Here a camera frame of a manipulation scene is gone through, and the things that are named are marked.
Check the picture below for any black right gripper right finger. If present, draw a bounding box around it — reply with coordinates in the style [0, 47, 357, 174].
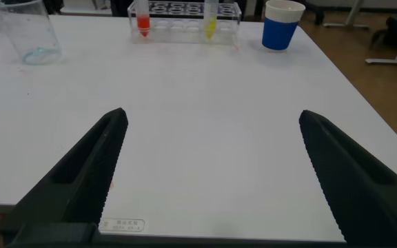
[298, 110, 397, 245]

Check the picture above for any white table label sticker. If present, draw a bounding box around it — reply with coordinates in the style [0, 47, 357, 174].
[98, 217, 146, 232]

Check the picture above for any yellow pigment test tube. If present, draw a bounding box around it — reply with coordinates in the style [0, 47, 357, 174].
[203, 0, 219, 40]

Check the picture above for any red pigment test tube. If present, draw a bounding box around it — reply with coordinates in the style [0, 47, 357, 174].
[135, 0, 151, 38]

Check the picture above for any clear acrylic tube rack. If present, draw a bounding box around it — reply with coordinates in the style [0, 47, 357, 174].
[127, 0, 243, 45]

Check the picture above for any glass beaker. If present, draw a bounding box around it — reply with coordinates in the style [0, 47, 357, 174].
[0, 0, 63, 65]

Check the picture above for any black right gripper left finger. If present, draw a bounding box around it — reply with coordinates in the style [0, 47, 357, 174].
[0, 107, 129, 231]

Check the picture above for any blue white paper cup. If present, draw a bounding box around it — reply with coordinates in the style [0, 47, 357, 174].
[261, 0, 306, 52]

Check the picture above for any black swivel chair base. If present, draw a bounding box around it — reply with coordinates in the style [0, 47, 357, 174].
[305, 1, 325, 25]

